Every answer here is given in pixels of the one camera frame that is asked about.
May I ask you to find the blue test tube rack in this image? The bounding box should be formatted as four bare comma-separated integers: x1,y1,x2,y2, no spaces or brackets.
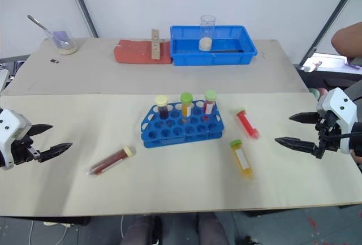
140,100,226,149

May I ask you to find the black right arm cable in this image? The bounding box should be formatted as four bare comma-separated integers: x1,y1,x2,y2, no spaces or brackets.
324,132,355,141

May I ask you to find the green-capped bright red tube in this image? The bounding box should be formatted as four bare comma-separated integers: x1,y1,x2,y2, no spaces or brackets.
235,108,260,140

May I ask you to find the glass beaker with powder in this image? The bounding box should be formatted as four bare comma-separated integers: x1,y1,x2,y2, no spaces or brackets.
44,28,79,56

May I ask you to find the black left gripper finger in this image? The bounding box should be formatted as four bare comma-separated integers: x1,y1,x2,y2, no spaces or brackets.
29,123,54,137
39,142,74,164

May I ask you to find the green-capped orange liquid tube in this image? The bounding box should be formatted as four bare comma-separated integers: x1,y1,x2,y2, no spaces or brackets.
180,92,194,117

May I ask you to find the small white object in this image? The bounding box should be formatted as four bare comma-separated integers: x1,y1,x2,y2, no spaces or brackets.
303,60,323,72

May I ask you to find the green-capped yellow liquid tube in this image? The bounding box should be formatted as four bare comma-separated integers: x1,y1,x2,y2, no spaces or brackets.
229,139,255,180

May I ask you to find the wooden strip with holes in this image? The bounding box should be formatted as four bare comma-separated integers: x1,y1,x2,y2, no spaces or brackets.
150,28,161,60

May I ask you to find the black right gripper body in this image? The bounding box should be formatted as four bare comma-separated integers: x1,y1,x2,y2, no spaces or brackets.
314,110,341,152

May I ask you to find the dark rounded shape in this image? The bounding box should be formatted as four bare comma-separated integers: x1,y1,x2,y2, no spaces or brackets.
120,213,163,245

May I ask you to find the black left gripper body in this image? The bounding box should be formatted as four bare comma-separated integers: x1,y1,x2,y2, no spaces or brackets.
11,134,41,166

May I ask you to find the black side table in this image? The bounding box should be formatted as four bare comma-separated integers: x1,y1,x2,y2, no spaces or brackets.
292,63,362,98

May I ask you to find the yellow-capped dark liquid tube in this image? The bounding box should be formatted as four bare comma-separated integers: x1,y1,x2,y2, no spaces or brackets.
154,94,170,120

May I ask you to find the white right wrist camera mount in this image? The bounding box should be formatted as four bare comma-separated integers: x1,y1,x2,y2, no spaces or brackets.
316,87,359,156

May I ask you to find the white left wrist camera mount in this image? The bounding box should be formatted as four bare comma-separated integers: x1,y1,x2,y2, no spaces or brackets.
0,109,33,171

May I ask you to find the red cloth pad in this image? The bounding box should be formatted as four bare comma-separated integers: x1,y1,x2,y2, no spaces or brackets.
113,39,173,65

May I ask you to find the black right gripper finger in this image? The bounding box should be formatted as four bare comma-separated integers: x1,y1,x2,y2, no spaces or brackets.
274,136,324,160
288,111,321,126

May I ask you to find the grey metal frame pole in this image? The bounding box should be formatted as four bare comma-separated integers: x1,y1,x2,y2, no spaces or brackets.
65,0,100,38
299,0,362,66

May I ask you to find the yellow-capped brown-red tube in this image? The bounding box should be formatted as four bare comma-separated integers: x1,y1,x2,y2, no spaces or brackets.
85,145,137,177

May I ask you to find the green-capped red liquid tube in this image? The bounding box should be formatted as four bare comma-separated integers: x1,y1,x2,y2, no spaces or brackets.
203,89,218,115

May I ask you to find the blue plastic bin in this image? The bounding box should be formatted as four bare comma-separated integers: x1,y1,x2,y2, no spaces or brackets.
169,24,258,67

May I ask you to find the white floor cable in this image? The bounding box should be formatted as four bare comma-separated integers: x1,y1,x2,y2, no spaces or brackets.
27,218,70,245

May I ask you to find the glass bowl with spoon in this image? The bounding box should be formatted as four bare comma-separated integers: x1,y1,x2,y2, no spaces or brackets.
27,14,72,49

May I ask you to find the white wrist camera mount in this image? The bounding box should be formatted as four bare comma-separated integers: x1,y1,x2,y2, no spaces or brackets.
0,109,33,171
316,87,359,156

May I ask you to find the clear beaker with powder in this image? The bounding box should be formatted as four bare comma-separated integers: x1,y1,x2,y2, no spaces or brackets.
199,14,217,51

